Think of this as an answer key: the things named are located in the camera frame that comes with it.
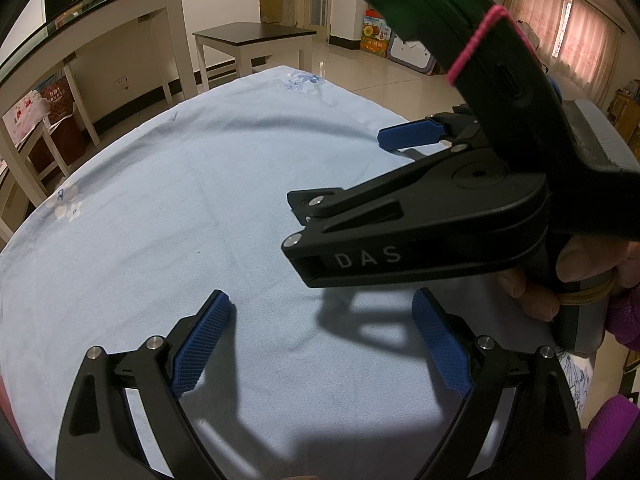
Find light blue floral cloth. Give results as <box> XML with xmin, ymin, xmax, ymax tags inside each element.
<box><xmin>0</xmin><ymin>64</ymin><xmax>596</xmax><ymax>480</ymax></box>

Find pink window curtains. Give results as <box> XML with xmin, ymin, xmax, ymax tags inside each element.
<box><xmin>505</xmin><ymin>0</ymin><xmax>626</xmax><ymax>106</ymax></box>

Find person's right forearm purple sleeve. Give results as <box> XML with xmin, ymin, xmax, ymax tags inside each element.
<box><xmin>602</xmin><ymin>285</ymin><xmax>640</xmax><ymax>346</ymax></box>

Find white bench dark top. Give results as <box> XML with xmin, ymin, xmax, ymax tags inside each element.
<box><xmin>192</xmin><ymin>22</ymin><xmax>318</xmax><ymax>81</ymax></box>

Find person's right hand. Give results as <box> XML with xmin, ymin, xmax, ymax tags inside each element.
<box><xmin>497</xmin><ymin>237</ymin><xmax>640</xmax><ymax>322</ymax></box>

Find colourful fruit carton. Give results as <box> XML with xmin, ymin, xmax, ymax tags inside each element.
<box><xmin>361</xmin><ymin>8</ymin><xmax>391</xmax><ymax>57</ymax></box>

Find white dining table glass top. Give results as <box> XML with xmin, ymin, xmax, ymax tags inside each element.
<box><xmin>0</xmin><ymin>0</ymin><xmax>211</xmax><ymax>241</ymax></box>

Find clear hanging plastic bag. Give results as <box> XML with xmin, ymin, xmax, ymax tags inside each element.
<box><xmin>2</xmin><ymin>89</ymin><xmax>51</xmax><ymax>146</ymax></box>

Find dark red paper bag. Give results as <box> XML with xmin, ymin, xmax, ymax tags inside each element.
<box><xmin>47</xmin><ymin>72</ymin><xmax>88</xmax><ymax>161</ymax></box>

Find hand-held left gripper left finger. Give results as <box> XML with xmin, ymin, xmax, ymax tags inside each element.
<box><xmin>54</xmin><ymin>289</ymin><xmax>236</xmax><ymax>480</ymax></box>

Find person's purple clothing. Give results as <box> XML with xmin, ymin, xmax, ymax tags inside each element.
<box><xmin>582</xmin><ymin>394</ymin><xmax>640</xmax><ymax>480</ymax></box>

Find purple framed drawing board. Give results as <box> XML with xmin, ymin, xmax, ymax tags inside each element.
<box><xmin>389</xmin><ymin>35</ymin><xmax>436</xmax><ymax>76</ymax></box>

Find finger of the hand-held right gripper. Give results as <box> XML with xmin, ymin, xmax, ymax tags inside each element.
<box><xmin>286</xmin><ymin>186</ymin><xmax>404</xmax><ymax>235</ymax></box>
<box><xmin>377</xmin><ymin>107</ymin><xmax>488</xmax><ymax>153</ymax></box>

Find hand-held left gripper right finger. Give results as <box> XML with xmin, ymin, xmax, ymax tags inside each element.
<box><xmin>411</xmin><ymin>287</ymin><xmax>588</xmax><ymax>480</ymax></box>

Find wooden cabinet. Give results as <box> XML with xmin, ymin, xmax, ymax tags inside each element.
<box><xmin>607</xmin><ymin>80</ymin><xmax>640</xmax><ymax>146</ymax></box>

